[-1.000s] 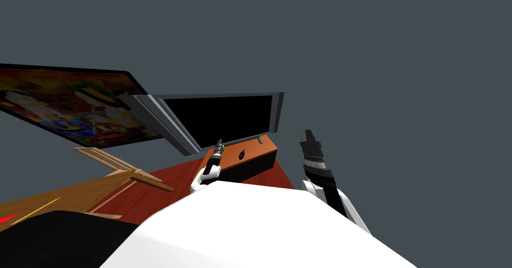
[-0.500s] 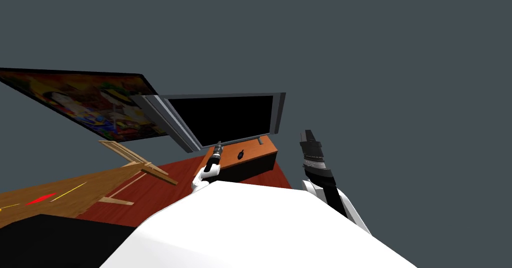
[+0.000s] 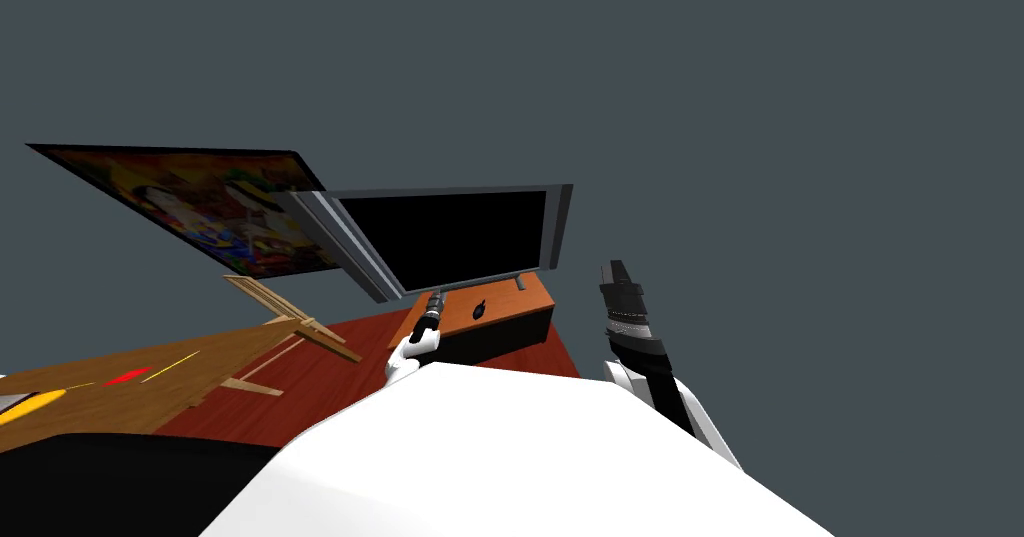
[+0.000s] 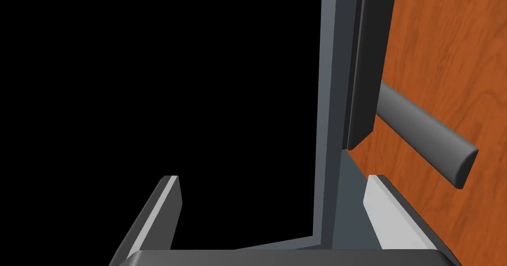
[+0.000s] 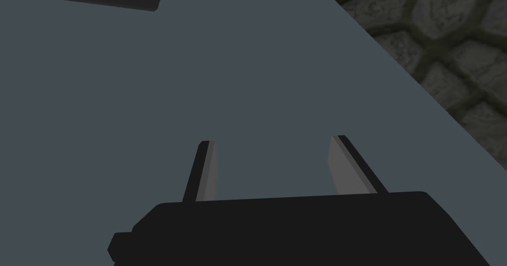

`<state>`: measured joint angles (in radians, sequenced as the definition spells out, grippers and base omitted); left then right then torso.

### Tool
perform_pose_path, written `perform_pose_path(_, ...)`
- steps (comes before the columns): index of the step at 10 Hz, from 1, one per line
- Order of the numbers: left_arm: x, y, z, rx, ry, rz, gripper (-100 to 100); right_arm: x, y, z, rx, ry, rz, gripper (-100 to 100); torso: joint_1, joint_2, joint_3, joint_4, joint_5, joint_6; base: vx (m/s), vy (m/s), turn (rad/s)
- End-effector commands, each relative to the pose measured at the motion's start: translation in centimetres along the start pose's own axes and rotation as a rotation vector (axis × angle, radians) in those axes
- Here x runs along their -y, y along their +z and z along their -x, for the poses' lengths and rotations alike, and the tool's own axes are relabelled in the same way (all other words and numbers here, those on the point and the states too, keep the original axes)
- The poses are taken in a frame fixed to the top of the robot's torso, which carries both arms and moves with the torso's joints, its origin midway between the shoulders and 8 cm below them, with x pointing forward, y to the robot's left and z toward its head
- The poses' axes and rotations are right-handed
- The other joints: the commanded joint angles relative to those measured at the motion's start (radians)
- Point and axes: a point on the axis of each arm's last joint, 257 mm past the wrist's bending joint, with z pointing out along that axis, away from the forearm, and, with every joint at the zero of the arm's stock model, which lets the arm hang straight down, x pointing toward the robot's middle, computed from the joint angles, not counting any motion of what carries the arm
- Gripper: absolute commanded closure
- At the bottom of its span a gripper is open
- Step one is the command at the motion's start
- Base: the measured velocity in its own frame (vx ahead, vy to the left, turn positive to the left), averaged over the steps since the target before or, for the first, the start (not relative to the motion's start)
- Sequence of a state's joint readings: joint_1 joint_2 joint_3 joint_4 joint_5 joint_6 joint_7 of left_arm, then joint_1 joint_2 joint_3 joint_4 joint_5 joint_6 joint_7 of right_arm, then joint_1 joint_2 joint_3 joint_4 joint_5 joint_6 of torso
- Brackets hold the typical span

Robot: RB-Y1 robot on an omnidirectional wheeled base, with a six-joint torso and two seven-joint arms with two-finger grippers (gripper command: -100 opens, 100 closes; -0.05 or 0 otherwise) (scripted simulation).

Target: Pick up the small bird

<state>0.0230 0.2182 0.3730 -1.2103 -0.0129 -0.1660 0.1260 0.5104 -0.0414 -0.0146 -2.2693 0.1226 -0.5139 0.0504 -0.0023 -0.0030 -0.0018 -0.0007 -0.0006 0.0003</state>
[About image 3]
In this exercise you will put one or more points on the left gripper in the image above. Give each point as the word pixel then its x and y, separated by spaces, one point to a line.
pixel 434 306

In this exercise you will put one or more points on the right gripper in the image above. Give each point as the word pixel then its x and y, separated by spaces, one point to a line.
pixel 622 293

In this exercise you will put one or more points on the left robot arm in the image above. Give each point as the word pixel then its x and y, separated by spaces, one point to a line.
pixel 410 358

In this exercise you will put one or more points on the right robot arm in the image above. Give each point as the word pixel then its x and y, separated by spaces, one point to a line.
pixel 656 365

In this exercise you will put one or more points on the small black object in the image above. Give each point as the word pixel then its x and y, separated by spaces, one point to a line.
pixel 479 310

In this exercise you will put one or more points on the orange wooden television stand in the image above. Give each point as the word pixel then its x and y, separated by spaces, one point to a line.
pixel 500 317

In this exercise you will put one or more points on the grey flat screen television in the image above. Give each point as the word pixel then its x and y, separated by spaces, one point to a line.
pixel 448 237

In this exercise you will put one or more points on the light wooden chair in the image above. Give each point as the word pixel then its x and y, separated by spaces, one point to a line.
pixel 296 321

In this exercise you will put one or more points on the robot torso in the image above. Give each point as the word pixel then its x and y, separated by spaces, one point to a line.
pixel 512 465

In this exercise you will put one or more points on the thin yellow stick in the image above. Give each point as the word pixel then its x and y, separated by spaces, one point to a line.
pixel 171 366

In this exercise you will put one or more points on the red flat object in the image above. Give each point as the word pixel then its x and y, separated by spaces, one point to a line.
pixel 126 377

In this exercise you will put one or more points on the brown wooden table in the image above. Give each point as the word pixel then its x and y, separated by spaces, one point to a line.
pixel 120 409

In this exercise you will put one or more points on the yellow flat object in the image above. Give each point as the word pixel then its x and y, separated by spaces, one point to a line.
pixel 32 405

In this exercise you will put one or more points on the colourful framed wall painting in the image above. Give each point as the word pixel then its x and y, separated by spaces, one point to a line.
pixel 200 201

